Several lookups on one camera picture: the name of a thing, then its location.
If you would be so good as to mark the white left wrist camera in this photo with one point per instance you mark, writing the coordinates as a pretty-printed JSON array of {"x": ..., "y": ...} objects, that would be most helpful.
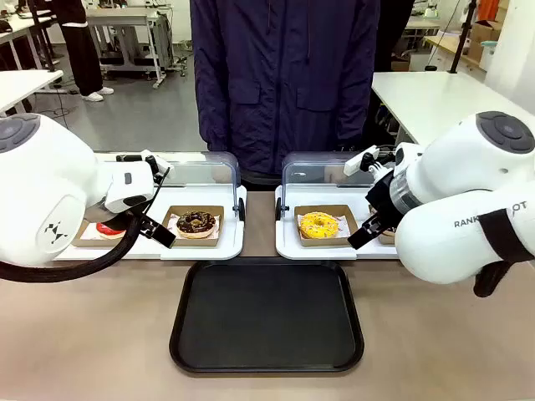
[{"x": 148, "y": 156}]

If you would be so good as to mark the black plastic serving tray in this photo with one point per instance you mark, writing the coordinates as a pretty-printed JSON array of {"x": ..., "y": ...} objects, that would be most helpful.
[{"x": 267, "y": 317}]

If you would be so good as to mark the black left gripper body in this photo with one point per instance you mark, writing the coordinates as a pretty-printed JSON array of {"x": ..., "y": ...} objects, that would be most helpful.
[{"x": 98, "y": 212}]

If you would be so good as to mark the yellow sprinkled donut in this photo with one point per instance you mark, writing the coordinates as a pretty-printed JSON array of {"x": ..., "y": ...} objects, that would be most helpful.
[{"x": 309, "y": 227}]

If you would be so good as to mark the white display tray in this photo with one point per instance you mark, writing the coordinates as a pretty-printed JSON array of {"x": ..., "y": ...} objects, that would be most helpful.
[
  {"x": 317, "y": 252},
  {"x": 209, "y": 252}
]

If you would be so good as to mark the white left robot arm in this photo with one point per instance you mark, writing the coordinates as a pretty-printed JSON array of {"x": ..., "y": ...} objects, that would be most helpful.
[{"x": 42, "y": 188}]

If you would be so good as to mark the white sneaker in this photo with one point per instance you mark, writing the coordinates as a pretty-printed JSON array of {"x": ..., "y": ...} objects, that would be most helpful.
[
  {"x": 93, "y": 97},
  {"x": 107, "y": 90}
]

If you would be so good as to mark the person in black trousers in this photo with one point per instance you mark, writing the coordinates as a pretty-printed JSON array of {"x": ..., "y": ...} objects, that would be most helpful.
[{"x": 81, "y": 50}]

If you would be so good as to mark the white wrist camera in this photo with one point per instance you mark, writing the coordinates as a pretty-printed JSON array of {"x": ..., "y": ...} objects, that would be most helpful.
[
  {"x": 148, "y": 156},
  {"x": 355, "y": 165}
]

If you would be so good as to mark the person in navy jacket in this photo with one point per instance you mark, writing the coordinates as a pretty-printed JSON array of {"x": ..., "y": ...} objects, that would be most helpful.
[{"x": 284, "y": 83}]

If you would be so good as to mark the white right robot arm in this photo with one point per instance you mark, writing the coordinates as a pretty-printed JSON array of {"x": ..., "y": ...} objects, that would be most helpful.
[{"x": 451, "y": 167}]

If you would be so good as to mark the red glazed donut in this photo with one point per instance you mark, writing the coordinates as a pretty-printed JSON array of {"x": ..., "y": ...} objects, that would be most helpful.
[{"x": 109, "y": 230}]

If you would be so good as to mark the grey desk with white legs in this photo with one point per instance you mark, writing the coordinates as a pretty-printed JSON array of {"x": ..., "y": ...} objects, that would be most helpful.
[{"x": 125, "y": 18}]

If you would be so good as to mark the white table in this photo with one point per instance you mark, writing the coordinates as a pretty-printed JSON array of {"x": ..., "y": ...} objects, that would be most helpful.
[
  {"x": 426, "y": 100},
  {"x": 25, "y": 85}
]

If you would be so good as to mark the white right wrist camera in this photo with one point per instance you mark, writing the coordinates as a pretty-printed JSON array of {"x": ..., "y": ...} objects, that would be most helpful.
[{"x": 355, "y": 165}]

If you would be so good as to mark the clear plastic display cover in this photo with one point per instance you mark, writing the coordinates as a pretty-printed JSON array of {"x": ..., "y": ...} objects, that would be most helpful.
[
  {"x": 209, "y": 171},
  {"x": 317, "y": 171}
]

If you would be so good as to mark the chocolate donut with nut crumbs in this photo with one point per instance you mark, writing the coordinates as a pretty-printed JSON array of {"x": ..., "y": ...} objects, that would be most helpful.
[{"x": 205, "y": 227}]

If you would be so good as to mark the black stand pole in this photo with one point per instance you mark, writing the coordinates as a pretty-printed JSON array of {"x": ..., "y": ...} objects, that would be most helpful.
[{"x": 462, "y": 37}]

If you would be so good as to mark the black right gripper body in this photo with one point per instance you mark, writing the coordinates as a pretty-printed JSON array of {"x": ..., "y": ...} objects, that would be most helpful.
[{"x": 381, "y": 196}]

